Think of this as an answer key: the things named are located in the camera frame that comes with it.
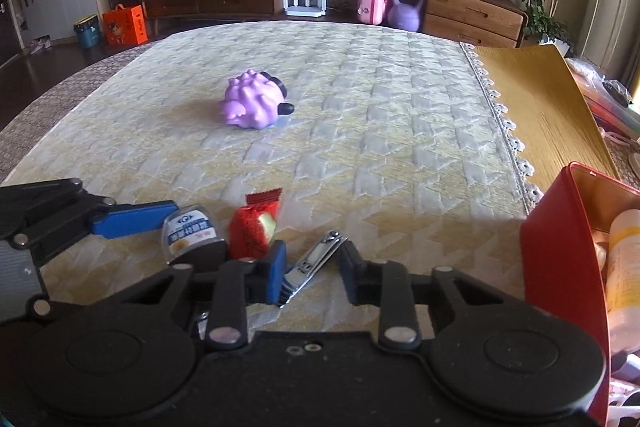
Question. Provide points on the white router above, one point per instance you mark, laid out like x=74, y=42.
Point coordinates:
x=305, y=4

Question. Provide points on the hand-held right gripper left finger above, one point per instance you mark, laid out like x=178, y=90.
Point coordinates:
x=275, y=272

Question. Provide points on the orange bag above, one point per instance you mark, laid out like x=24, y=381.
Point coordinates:
x=126, y=27

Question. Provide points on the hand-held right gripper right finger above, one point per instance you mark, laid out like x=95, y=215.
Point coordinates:
x=350, y=277

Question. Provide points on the pile of plastic bags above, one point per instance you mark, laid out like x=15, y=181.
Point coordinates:
x=605, y=102

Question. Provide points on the cream plastic bottle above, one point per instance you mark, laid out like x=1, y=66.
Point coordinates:
x=625, y=277

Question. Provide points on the red box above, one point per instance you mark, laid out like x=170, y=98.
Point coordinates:
x=555, y=257

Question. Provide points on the purple kettlebell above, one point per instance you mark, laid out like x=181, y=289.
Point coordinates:
x=406, y=14

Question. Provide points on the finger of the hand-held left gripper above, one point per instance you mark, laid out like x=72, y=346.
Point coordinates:
x=135, y=218

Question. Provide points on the purple spiky toy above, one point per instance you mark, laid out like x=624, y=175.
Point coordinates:
x=252, y=99

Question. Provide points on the teal bin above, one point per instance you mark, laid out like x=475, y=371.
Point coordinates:
x=88, y=33

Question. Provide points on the quilted beige bedspread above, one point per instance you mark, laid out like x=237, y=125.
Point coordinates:
x=375, y=132

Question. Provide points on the small bottle with black cap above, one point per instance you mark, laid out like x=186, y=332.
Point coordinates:
x=192, y=229

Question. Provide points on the wooden cabinet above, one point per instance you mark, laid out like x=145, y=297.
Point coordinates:
x=465, y=14

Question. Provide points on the yellow mat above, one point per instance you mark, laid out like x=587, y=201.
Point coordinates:
x=540, y=107

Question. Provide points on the red candy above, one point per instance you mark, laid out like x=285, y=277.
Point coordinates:
x=250, y=232

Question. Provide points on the pink toy backpack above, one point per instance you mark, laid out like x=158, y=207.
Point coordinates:
x=372, y=7

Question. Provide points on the metal nail clipper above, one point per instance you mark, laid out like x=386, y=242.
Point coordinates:
x=312, y=264

